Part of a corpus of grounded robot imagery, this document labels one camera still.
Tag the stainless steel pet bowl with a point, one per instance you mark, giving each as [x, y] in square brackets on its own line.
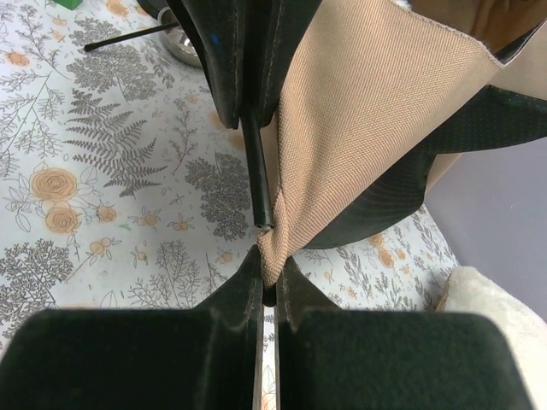
[175, 40]

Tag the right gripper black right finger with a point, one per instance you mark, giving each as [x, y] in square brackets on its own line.
[328, 357]

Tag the blue toy brick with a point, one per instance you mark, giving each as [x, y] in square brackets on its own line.
[69, 4]

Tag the floral patterned table mat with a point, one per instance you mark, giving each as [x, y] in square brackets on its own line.
[120, 189]

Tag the beige fabric pet tent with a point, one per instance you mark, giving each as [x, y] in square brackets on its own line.
[379, 100]

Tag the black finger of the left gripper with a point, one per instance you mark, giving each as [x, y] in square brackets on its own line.
[216, 31]
[272, 32]

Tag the cream plush pillow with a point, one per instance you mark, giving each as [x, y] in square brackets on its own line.
[466, 290]

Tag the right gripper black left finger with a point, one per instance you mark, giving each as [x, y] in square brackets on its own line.
[205, 357]

